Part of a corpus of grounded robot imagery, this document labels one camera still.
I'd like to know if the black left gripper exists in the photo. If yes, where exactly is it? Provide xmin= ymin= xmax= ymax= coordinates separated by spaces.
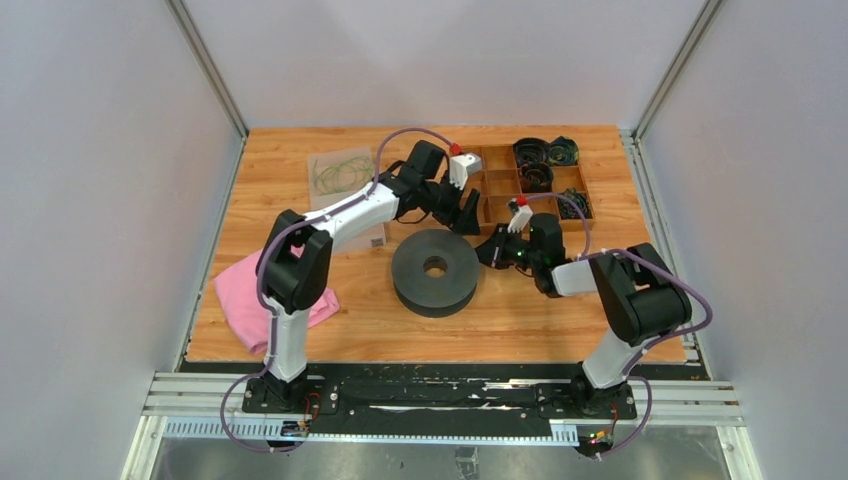
xmin=420 ymin=171 xmax=481 ymax=235

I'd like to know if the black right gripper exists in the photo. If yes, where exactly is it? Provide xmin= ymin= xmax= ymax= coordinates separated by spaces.
xmin=469 ymin=224 xmax=542 ymax=270

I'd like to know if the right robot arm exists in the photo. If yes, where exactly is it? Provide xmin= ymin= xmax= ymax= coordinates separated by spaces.
xmin=475 ymin=213 xmax=692 ymax=417

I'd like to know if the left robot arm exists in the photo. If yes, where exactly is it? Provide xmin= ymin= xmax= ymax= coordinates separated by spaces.
xmin=256 ymin=140 xmax=483 ymax=413

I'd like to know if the wooden compartment tray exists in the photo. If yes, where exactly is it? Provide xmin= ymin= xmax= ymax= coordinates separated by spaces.
xmin=463 ymin=144 xmax=595 ymax=236

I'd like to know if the orange floral rolled tie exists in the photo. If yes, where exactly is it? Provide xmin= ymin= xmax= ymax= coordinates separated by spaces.
xmin=518 ymin=163 xmax=554 ymax=194

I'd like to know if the green blue rolled tie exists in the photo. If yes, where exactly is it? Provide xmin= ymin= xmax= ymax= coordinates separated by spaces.
xmin=557 ymin=188 xmax=593 ymax=220

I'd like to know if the dark blue rolled tie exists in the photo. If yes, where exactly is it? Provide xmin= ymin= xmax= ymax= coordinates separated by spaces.
xmin=512 ymin=137 xmax=550 ymax=168

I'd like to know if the green yellow rolled tie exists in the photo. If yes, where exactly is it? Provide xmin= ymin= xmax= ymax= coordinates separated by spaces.
xmin=548 ymin=136 xmax=580 ymax=166

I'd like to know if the clear plastic box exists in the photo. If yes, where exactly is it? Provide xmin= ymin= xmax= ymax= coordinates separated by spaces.
xmin=307 ymin=146 xmax=387 ymax=254

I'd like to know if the pink folded cloth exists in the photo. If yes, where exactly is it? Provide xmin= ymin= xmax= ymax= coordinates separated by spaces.
xmin=213 ymin=248 xmax=341 ymax=356

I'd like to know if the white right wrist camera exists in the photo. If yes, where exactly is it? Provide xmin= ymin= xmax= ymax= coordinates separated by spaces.
xmin=507 ymin=195 xmax=533 ymax=234

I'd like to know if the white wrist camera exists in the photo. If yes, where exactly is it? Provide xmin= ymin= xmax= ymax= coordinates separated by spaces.
xmin=507 ymin=195 xmax=533 ymax=234
xmin=448 ymin=143 xmax=483 ymax=190

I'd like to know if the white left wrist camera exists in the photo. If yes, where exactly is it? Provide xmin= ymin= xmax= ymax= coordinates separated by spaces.
xmin=448 ymin=143 xmax=483 ymax=190

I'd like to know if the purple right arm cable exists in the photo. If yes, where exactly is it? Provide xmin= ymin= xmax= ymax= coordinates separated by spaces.
xmin=523 ymin=192 xmax=715 ymax=458

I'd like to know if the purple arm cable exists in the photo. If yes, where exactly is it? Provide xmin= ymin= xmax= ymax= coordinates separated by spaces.
xmin=523 ymin=192 xmax=715 ymax=458
xmin=218 ymin=127 xmax=458 ymax=455

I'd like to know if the green wire in box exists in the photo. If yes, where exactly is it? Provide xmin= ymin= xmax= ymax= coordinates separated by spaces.
xmin=312 ymin=155 xmax=376 ymax=195

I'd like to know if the aluminium frame post right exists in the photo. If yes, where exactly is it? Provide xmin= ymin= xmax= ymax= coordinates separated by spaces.
xmin=619 ymin=0 xmax=723 ymax=293

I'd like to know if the aluminium frame post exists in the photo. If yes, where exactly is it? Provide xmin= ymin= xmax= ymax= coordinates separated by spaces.
xmin=619 ymin=0 xmax=723 ymax=293
xmin=164 ymin=0 xmax=249 ymax=143

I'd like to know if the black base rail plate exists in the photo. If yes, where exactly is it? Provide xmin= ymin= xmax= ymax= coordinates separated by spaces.
xmin=178 ymin=360 xmax=647 ymax=446

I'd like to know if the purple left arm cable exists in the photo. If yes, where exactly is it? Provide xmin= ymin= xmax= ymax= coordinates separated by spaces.
xmin=218 ymin=127 xmax=458 ymax=455

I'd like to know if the aluminium frame post left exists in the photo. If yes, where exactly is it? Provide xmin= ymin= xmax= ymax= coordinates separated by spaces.
xmin=164 ymin=0 xmax=249 ymax=143

